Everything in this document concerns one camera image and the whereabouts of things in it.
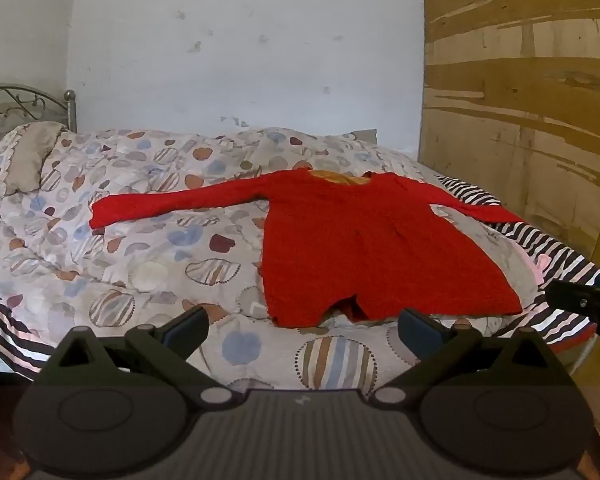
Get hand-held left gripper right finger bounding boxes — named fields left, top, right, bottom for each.
left=372, top=307, right=577, bottom=407

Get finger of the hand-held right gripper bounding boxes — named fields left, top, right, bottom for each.
left=546, top=272, right=600, bottom=336

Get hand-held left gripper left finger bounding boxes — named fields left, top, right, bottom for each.
left=34, top=305, right=243, bottom=408

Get red knit sweater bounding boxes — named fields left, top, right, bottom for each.
left=89, top=169, right=528, bottom=328

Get striped bedsheet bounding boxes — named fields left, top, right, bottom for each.
left=0, top=175, right=600, bottom=386

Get spotted quilt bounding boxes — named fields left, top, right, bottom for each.
left=0, top=127, right=486, bottom=391

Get grey cloth with pink print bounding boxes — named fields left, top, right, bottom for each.
left=432, top=205, right=553, bottom=316

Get orange garment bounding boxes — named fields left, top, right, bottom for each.
left=307, top=170, right=373, bottom=187

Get wooden board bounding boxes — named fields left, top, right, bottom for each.
left=419, top=0, right=600, bottom=261

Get spotted beige pillow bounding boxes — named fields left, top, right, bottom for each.
left=0, top=121, right=68, bottom=213

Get metal bed headboard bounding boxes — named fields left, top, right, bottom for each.
left=0, top=85, right=78, bottom=161

